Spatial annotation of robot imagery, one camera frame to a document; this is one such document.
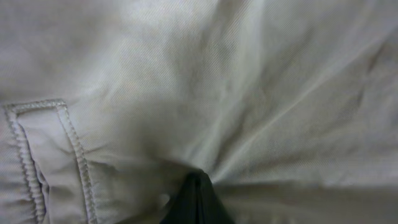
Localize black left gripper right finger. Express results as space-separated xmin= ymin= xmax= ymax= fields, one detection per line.
xmin=197 ymin=171 xmax=234 ymax=224

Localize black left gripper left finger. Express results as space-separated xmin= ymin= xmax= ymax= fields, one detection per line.
xmin=160 ymin=172 xmax=198 ymax=224

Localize beige cargo shorts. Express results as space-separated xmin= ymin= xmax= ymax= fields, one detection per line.
xmin=1 ymin=0 xmax=397 ymax=223

